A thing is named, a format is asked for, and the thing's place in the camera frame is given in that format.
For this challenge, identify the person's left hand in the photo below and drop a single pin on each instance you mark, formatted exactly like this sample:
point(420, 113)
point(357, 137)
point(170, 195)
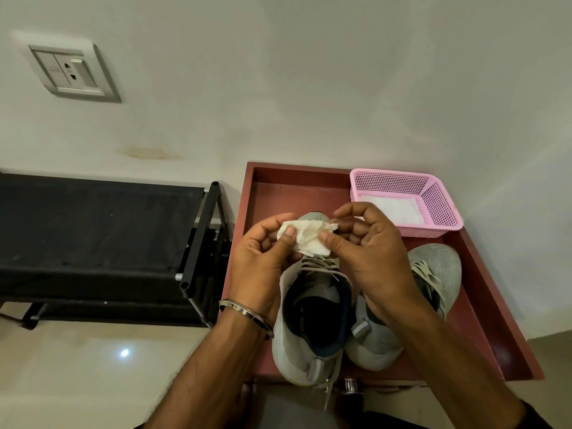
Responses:
point(259, 272)

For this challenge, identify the person's right hand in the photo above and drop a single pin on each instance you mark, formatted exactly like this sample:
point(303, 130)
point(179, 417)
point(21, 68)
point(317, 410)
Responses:
point(380, 263)

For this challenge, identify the grey sneaker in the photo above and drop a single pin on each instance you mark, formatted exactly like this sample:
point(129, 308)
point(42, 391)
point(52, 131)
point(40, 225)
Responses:
point(313, 317)
point(438, 263)

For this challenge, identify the white wipe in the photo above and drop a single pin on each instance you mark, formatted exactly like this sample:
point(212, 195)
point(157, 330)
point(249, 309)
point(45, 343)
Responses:
point(306, 236)

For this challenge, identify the reddish-brown side table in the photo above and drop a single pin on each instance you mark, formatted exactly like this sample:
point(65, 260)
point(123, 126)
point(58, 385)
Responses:
point(268, 196)

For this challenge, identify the black shoe rack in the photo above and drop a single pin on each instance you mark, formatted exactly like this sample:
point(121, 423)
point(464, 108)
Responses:
point(94, 223)

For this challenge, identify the person's right forearm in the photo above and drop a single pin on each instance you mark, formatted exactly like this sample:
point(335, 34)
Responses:
point(464, 375)

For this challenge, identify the person's left forearm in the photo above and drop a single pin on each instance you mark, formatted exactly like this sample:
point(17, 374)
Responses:
point(205, 375)

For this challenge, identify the person's left foot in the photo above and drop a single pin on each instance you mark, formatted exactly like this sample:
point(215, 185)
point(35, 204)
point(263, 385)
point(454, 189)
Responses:
point(243, 402)

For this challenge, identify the pink plastic basket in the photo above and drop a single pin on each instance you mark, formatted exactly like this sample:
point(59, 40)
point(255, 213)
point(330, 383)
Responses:
point(393, 180)

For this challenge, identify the white wall socket plate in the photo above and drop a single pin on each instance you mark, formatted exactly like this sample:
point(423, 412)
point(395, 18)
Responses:
point(69, 71)

